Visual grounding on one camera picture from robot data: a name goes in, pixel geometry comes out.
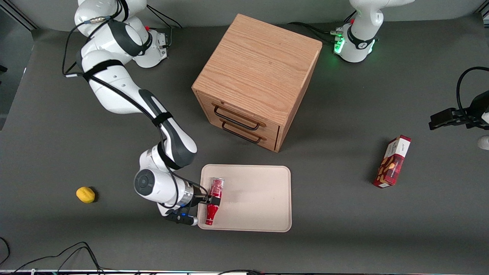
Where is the beige rectangular tray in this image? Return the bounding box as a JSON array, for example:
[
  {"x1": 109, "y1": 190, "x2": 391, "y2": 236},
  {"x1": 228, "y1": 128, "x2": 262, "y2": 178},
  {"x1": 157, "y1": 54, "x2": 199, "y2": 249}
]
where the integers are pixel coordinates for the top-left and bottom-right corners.
[{"x1": 197, "y1": 164, "x2": 293, "y2": 233}]

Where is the wooden drawer cabinet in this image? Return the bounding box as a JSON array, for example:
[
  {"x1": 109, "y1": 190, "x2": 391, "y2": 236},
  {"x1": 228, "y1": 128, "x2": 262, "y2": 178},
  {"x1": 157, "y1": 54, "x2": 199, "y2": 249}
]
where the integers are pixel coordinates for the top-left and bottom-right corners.
[{"x1": 191, "y1": 14, "x2": 323, "y2": 153}]

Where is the black metal drawer handle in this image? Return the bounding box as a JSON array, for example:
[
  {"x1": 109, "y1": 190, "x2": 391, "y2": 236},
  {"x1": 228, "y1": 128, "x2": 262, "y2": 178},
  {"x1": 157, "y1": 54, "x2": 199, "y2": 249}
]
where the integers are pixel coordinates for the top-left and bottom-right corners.
[
  {"x1": 213, "y1": 105, "x2": 261, "y2": 131},
  {"x1": 221, "y1": 121, "x2": 264, "y2": 145}
]

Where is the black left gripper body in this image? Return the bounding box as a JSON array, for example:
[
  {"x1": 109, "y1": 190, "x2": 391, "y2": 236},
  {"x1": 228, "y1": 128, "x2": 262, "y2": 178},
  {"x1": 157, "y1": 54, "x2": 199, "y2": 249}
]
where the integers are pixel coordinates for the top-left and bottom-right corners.
[{"x1": 464, "y1": 91, "x2": 489, "y2": 129}]

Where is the black loose cable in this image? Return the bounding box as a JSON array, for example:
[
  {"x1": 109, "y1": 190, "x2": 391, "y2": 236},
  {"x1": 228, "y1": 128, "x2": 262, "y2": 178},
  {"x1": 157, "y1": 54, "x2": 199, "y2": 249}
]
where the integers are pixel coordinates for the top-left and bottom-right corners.
[
  {"x1": 0, "y1": 237, "x2": 11, "y2": 266},
  {"x1": 11, "y1": 241, "x2": 104, "y2": 275}
]

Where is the red coke bottle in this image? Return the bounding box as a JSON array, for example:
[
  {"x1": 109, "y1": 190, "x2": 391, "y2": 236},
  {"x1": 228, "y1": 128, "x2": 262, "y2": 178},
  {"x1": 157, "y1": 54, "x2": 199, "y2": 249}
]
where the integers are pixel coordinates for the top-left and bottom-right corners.
[{"x1": 205, "y1": 178, "x2": 225, "y2": 226}]

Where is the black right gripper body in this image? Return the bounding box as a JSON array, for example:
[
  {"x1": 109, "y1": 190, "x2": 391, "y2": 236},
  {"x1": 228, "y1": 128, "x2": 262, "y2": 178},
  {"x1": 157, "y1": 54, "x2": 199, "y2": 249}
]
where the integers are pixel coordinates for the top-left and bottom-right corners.
[{"x1": 191, "y1": 186, "x2": 212, "y2": 209}]

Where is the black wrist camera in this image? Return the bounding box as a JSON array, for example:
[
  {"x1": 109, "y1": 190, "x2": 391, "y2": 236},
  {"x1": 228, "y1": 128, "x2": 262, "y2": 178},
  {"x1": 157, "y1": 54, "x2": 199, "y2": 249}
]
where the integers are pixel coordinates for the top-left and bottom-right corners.
[{"x1": 164, "y1": 211, "x2": 199, "y2": 227}]

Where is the red snack box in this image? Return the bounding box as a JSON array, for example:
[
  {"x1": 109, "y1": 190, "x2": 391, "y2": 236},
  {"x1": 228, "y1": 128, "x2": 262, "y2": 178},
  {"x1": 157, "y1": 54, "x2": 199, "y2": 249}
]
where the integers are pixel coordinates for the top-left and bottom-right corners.
[{"x1": 372, "y1": 134, "x2": 412, "y2": 189}]

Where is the yellow lemon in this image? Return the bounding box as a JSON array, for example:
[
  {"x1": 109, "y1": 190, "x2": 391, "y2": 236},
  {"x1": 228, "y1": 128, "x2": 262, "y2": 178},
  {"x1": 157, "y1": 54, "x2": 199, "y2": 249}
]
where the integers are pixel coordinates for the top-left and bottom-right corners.
[{"x1": 76, "y1": 186, "x2": 96, "y2": 204}]

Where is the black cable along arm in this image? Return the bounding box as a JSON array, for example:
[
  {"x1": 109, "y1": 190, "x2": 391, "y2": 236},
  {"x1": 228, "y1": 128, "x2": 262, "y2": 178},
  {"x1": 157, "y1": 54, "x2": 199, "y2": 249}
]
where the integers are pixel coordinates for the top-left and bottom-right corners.
[{"x1": 62, "y1": 0, "x2": 210, "y2": 209}]

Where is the black looped gripper cable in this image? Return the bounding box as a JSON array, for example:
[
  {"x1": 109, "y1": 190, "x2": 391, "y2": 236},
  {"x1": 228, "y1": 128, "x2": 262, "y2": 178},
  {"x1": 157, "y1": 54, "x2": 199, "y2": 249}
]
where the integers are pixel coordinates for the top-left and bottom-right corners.
[{"x1": 456, "y1": 66, "x2": 489, "y2": 115}]

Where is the wooden drawer front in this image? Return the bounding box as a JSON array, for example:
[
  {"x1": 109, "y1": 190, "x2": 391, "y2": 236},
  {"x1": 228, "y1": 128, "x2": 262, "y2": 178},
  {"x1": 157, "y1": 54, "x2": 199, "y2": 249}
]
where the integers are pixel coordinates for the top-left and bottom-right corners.
[
  {"x1": 206, "y1": 113, "x2": 280, "y2": 150},
  {"x1": 199, "y1": 93, "x2": 282, "y2": 135}
]

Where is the black base cable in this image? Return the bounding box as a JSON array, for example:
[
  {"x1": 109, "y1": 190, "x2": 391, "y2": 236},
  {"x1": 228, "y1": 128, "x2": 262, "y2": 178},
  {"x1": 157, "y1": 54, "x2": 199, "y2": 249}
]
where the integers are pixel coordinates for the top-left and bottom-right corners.
[
  {"x1": 287, "y1": 21, "x2": 344, "y2": 43},
  {"x1": 146, "y1": 4, "x2": 183, "y2": 29}
]

